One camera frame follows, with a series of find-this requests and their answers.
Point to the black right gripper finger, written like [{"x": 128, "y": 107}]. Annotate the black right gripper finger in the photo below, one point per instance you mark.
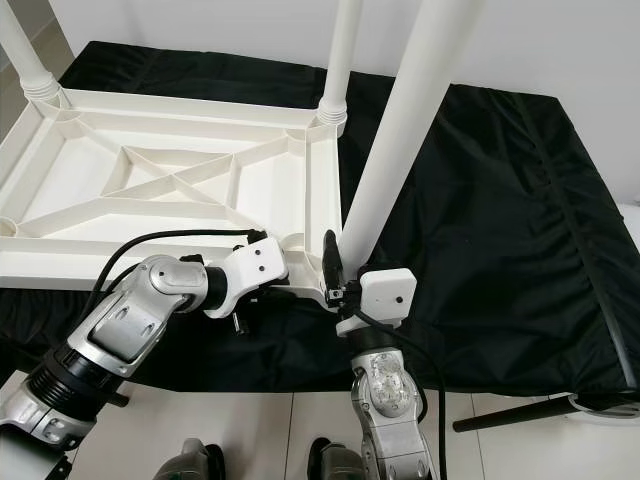
[{"x": 331, "y": 258}]

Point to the white plastic table top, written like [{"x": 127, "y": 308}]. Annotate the white plastic table top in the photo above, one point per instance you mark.
[{"x": 60, "y": 200}]

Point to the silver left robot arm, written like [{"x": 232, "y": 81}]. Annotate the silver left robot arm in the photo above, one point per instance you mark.
[{"x": 140, "y": 320}]

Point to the grey robot left foot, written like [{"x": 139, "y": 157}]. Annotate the grey robot left foot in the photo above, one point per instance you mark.
[{"x": 198, "y": 460}]

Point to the grey robot foot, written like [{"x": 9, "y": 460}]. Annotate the grey robot foot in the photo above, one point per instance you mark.
[
  {"x": 342, "y": 462},
  {"x": 198, "y": 460}
]

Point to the black cloth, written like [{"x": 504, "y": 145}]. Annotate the black cloth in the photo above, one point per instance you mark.
[{"x": 510, "y": 250}]

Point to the grey robot right foot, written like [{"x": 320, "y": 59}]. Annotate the grey robot right foot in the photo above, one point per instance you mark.
[{"x": 342, "y": 462}]

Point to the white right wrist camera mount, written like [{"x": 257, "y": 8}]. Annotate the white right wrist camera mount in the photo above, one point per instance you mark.
[{"x": 388, "y": 290}]

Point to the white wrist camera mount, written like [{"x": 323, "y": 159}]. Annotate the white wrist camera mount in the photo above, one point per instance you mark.
[
  {"x": 255, "y": 265},
  {"x": 388, "y": 290}
]

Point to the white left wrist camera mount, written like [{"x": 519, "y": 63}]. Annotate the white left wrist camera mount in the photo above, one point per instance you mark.
[{"x": 255, "y": 265}]

